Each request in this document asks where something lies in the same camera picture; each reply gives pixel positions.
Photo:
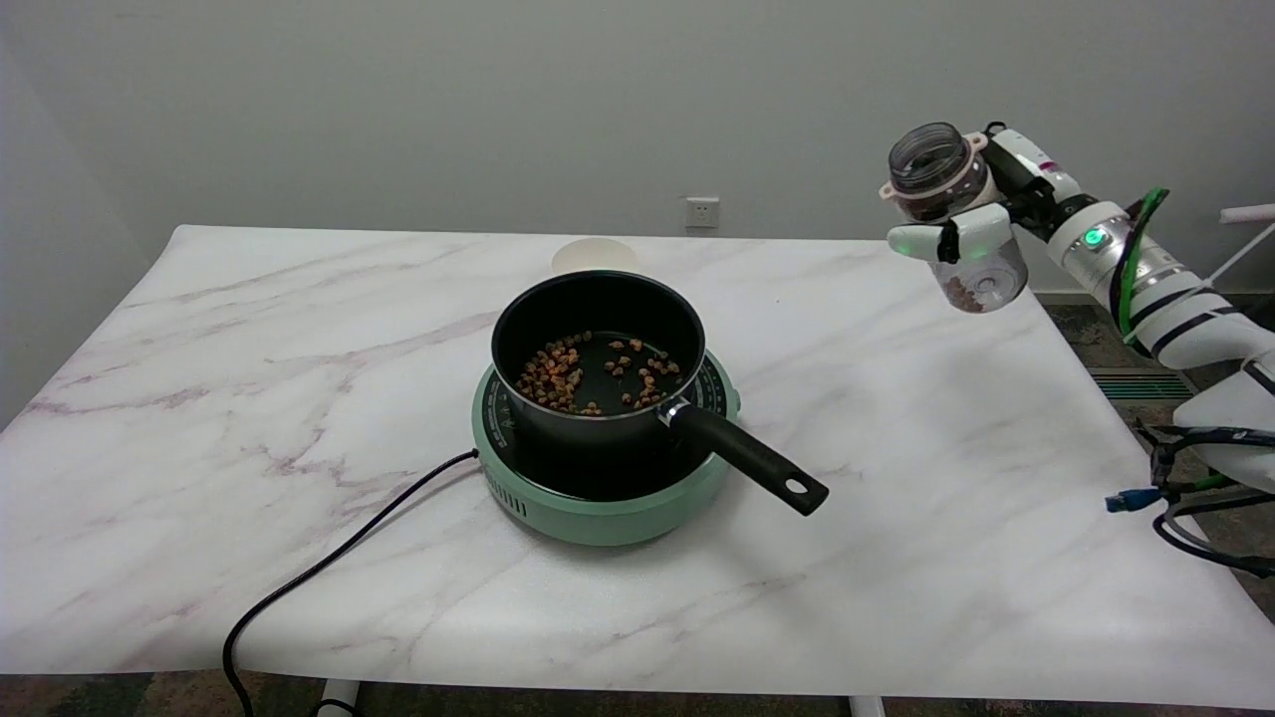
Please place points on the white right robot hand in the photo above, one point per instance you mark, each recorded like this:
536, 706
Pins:
981, 234

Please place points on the clear plastic bottle with nuts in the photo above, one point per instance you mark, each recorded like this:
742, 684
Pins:
926, 159

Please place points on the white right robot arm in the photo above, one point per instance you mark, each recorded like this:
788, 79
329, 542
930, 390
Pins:
1185, 319

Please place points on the floor vent grille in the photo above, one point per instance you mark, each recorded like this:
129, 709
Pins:
1146, 386

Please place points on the white zip tie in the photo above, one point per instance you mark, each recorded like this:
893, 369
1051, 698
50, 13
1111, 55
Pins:
1240, 256

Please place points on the white pipe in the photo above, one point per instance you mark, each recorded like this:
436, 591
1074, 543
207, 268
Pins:
1250, 213

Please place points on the cream round lid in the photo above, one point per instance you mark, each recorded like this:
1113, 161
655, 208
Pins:
588, 257

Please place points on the brown nuts in saucepan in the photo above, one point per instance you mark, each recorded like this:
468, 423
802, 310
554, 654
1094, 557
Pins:
558, 373

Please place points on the green induction cooker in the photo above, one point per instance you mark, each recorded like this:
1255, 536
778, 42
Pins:
598, 518

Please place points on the white table leg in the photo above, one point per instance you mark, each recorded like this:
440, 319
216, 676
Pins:
339, 697
867, 707

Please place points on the white wall socket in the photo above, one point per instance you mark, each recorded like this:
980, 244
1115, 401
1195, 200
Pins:
702, 211

